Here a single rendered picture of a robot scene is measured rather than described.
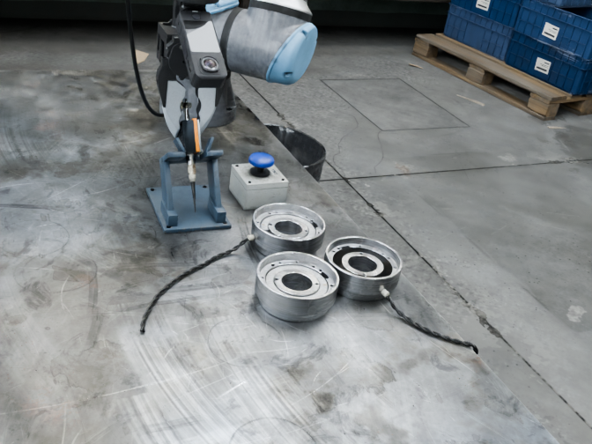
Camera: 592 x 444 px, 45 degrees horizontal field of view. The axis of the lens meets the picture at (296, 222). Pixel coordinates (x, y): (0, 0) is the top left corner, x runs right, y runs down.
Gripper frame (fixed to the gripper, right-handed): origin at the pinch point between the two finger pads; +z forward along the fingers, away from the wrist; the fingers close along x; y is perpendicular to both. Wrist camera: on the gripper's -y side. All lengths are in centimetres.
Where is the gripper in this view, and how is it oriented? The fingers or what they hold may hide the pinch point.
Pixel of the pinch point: (188, 130)
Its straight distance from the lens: 106.2
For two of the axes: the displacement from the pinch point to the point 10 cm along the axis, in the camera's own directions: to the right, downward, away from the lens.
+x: -9.2, 0.7, -3.8
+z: -1.4, 8.6, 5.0
